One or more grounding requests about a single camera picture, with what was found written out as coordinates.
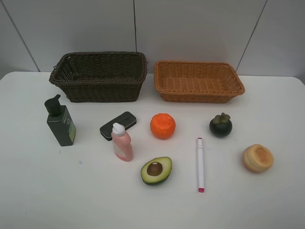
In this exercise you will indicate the orange wicker basket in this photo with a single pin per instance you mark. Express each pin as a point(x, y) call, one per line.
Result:
point(197, 82)

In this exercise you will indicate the orange toy fruit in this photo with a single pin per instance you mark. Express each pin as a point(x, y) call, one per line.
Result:
point(162, 126)

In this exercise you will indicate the dark green pump bottle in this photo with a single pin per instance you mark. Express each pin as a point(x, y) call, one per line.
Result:
point(60, 122)

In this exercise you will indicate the halved avocado toy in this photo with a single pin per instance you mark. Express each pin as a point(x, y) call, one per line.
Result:
point(156, 171)

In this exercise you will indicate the tan round bread toy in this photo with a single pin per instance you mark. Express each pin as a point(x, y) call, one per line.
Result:
point(258, 158)

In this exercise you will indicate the pink squeeze bottle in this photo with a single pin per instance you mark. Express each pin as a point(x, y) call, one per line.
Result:
point(122, 146)

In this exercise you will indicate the dark brown wicker basket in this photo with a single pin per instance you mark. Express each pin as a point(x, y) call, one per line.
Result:
point(100, 77)

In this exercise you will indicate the black whiteboard eraser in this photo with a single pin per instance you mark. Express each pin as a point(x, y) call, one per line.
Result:
point(118, 125)

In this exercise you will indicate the white pink marker pen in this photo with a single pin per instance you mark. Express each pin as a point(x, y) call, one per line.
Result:
point(200, 165)

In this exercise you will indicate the dark mangosteen toy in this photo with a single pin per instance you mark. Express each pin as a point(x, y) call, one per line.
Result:
point(221, 125)

